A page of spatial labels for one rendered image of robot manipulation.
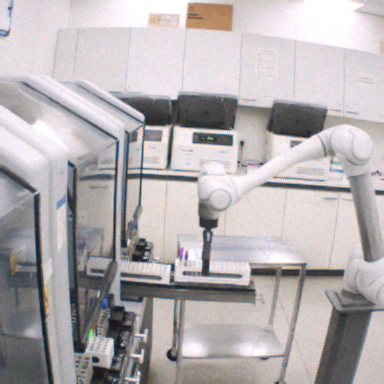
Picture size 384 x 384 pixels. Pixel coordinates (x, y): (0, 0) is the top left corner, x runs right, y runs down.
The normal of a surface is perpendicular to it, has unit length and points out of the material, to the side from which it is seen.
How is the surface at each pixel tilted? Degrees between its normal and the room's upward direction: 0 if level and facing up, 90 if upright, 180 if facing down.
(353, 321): 90
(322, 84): 90
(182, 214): 90
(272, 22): 90
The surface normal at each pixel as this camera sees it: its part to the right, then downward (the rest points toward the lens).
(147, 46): 0.00, 0.19
